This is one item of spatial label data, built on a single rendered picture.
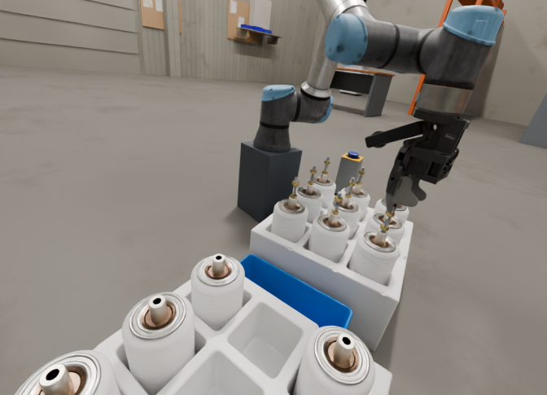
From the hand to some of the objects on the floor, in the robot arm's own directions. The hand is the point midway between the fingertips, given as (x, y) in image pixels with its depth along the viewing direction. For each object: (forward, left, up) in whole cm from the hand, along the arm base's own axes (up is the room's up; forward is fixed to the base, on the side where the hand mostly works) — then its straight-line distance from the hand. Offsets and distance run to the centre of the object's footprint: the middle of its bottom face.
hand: (390, 204), depth 55 cm
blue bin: (-9, -18, -35) cm, 41 cm away
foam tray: (-14, +8, -35) cm, 39 cm away
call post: (-30, +34, -35) cm, 57 cm away
